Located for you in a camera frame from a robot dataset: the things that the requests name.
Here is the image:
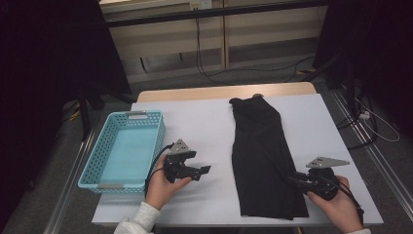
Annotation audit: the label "wooden table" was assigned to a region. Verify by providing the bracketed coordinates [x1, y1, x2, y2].
[135, 81, 319, 104]

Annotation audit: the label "black metal bar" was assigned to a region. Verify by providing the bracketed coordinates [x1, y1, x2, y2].
[105, 0, 329, 28]

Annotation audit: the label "white wall socket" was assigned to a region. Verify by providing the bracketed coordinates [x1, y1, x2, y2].
[189, 0, 213, 11]

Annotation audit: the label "right hand-held gripper black cable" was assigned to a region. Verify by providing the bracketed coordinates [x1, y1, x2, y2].
[327, 176, 364, 222]

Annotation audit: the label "black pants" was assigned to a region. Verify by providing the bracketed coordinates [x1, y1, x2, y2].
[228, 95, 310, 221]

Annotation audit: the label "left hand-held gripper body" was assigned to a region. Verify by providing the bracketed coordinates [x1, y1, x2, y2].
[163, 138, 202, 183]

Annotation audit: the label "hand-held gripper black cable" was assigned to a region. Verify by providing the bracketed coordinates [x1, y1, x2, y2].
[327, 176, 364, 222]
[144, 142, 174, 196]

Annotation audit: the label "person's right hand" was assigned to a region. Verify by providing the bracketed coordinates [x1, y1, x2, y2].
[307, 175, 364, 233]

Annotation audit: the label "black metal stand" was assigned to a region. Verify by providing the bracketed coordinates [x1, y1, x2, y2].
[300, 52, 358, 111]
[77, 84, 137, 142]

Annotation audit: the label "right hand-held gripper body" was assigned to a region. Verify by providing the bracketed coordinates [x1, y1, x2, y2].
[305, 156, 351, 202]

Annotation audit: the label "person's left hand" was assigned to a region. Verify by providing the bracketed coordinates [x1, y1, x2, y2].
[144, 155, 192, 211]

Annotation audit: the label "left hand-held gripper black cable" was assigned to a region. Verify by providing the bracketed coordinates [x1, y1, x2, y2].
[144, 142, 174, 196]

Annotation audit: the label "aluminium floor rail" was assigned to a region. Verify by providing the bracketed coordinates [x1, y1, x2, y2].
[330, 89, 413, 213]
[43, 130, 96, 234]

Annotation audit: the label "yellow floor cable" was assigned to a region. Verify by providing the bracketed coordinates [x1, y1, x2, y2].
[68, 108, 82, 122]

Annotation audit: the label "black curtain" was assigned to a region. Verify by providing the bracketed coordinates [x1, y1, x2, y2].
[0, 0, 132, 209]
[313, 0, 413, 137]

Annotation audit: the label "black floor cables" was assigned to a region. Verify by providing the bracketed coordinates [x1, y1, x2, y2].
[335, 97, 379, 150]

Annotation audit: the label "wooden cabinet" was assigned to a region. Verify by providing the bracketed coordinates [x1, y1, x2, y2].
[98, 0, 329, 84]

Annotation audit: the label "white table cover sheet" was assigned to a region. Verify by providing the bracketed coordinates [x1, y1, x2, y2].
[92, 93, 384, 227]

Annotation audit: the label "white floor cable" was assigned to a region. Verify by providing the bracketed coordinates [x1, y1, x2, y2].
[354, 96, 401, 143]

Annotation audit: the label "black hanging cable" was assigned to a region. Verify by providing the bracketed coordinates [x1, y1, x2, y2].
[194, 18, 316, 87]

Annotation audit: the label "light blue plastic basket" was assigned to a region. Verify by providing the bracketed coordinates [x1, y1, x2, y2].
[77, 110, 167, 196]

